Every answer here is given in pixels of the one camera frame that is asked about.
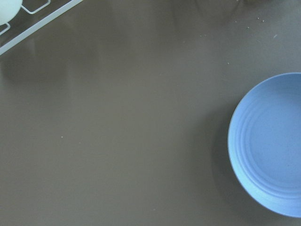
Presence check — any blue plate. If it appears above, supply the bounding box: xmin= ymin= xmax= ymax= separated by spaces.
xmin=227 ymin=73 xmax=301 ymax=218

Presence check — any mint green cup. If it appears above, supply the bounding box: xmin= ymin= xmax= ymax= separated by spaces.
xmin=0 ymin=0 xmax=23 ymax=25

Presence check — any white wire cup rack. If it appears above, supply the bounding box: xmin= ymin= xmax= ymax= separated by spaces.
xmin=0 ymin=0 xmax=81 ymax=54

